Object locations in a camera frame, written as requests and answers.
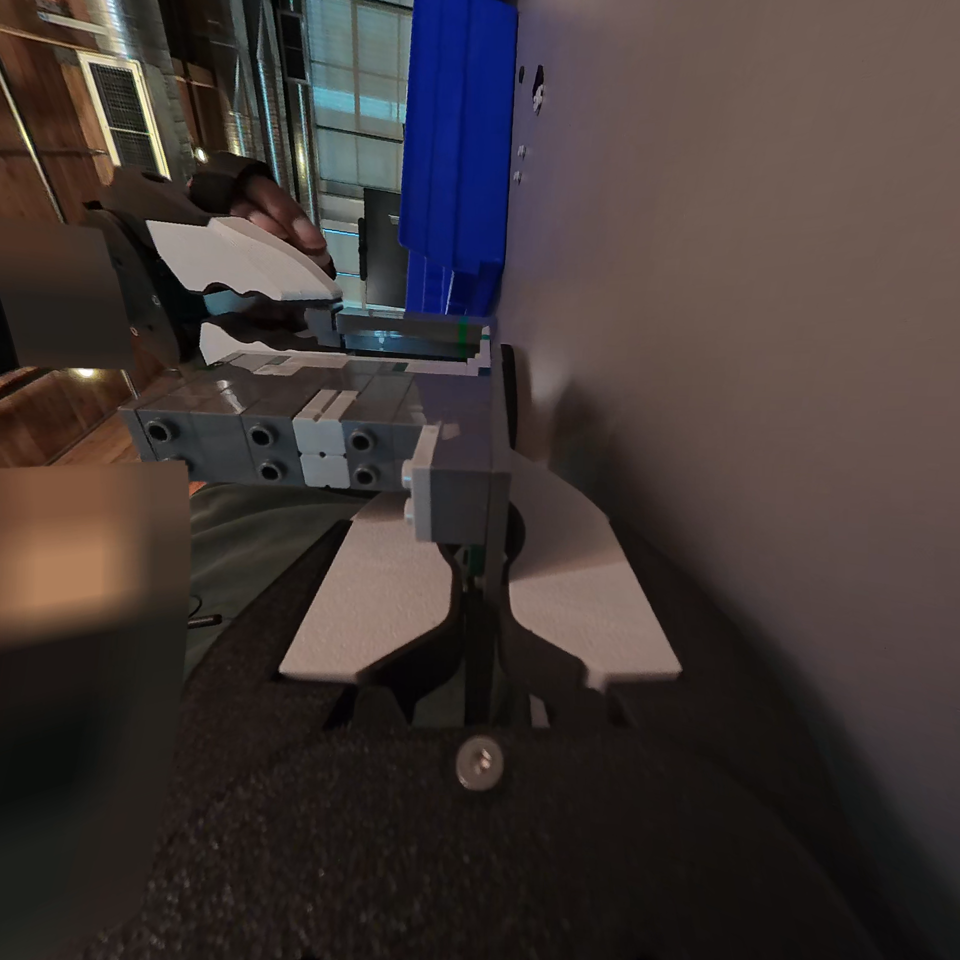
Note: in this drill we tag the wide metal air duct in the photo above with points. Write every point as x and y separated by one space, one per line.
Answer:
142 30

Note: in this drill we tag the person's dark green garment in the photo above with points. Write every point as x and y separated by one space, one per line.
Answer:
240 540

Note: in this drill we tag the person's left hand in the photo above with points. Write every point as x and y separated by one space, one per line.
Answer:
289 217

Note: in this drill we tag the narrow metal air duct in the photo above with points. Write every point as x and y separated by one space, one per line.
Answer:
289 90

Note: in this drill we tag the large paned window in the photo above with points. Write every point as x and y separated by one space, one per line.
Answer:
360 112

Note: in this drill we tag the blue bins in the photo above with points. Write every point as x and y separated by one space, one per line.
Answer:
450 150

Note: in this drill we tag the grey toy brick model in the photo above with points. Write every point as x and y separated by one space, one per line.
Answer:
375 405

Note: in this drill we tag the small black brick pieces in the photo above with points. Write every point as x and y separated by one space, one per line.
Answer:
538 90

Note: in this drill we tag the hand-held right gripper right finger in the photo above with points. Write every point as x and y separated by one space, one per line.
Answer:
585 600

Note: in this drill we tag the black monitor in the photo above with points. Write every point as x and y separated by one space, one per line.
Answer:
384 247

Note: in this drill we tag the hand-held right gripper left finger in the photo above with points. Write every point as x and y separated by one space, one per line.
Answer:
367 592

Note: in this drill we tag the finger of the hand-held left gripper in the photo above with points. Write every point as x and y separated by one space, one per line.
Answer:
240 337
247 259

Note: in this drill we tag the white air vent grille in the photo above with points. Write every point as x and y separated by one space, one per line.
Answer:
124 112

